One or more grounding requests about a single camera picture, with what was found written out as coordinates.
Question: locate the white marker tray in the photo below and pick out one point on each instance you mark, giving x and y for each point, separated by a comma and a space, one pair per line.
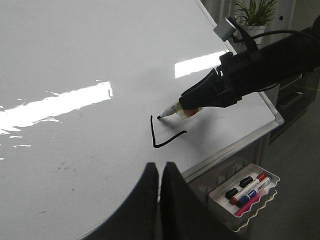
224, 210

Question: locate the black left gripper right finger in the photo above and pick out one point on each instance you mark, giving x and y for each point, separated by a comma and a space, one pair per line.
183, 215

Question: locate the white taped whiteboard marker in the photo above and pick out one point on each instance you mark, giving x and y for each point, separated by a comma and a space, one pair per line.
176, 108

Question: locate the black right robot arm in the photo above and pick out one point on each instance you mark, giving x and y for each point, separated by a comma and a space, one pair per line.
290, 56

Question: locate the large white whiteboard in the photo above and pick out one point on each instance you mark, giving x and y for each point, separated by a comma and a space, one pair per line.
81, 85

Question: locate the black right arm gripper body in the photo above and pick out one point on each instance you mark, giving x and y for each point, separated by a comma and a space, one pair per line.
242, 74

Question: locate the blue capped white marker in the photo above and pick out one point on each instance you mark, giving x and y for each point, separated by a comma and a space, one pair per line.
244, 199

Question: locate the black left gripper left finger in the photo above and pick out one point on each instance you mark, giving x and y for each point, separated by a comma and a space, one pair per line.
135, 218

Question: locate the pink highlighter pen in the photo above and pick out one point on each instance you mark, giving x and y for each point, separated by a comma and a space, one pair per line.
247, 206

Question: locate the grey camera box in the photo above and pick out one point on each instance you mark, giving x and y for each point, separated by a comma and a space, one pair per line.
225, 28

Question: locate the grey perforated metal panel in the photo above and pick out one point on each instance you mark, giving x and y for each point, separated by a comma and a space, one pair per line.
218, 174

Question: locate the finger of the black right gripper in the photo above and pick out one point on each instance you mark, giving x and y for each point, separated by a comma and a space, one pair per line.
204, 93

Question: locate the potted green plant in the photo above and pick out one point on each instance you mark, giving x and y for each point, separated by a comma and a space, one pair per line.
256, 16

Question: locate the red capped white marker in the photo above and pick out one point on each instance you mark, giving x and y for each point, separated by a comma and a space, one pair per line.
247, 188

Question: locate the black marker cap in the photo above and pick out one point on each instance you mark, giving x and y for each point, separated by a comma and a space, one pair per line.
244, 182
230, 193

